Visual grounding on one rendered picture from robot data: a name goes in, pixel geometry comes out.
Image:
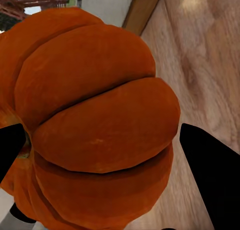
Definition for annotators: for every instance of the door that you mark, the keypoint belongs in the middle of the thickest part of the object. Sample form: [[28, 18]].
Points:
[[131, 15]]

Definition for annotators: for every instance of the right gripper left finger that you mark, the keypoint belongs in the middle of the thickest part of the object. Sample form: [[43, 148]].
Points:
[[12, 140]]

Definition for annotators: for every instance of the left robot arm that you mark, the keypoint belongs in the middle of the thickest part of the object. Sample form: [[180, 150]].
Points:
[[16, 220]]

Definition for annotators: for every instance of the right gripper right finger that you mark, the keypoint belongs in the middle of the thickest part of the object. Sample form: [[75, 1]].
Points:
[[216, 169]]

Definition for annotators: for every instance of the pumpkin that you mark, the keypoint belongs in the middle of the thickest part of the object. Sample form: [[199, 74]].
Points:
[[98, 123]]

